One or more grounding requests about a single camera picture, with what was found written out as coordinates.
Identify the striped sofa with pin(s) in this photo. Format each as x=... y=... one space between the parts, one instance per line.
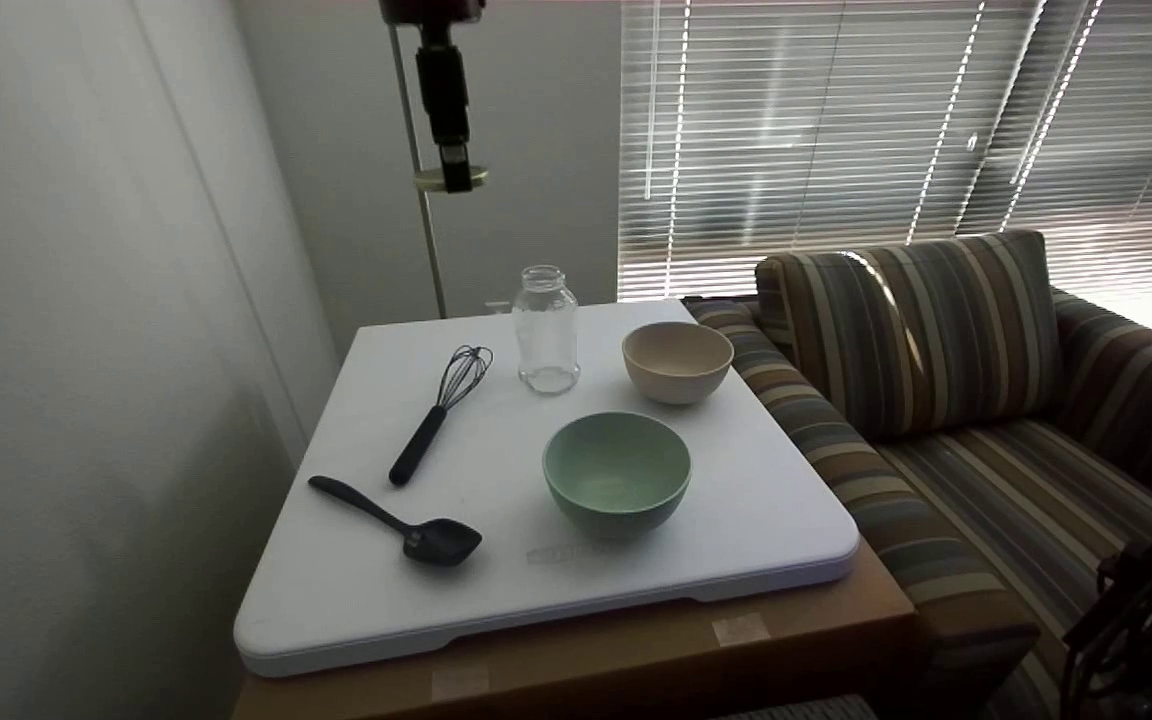
x=1000 y=504

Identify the striped sofa back cushion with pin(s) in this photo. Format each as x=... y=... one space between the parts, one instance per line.
x=921 y=334

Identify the white table board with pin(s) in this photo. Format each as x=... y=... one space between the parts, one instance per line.
x=600 y=663

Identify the thin metal stand pole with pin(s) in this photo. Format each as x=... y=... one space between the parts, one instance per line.
x=426 y=242

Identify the clear glass jar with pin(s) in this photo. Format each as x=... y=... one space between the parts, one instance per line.
x=545 y=334

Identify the black metal frame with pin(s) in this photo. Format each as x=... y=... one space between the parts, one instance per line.
x=1137 y=613

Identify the beige bowl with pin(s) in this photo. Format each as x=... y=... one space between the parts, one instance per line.
x=679 y=360

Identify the green bowl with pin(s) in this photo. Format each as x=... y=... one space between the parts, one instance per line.
x=616 y=464

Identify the white window blinds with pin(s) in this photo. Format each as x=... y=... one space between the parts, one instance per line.
x=870 y=122

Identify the black ladle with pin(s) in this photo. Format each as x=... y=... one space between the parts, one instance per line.
x=438 y=542

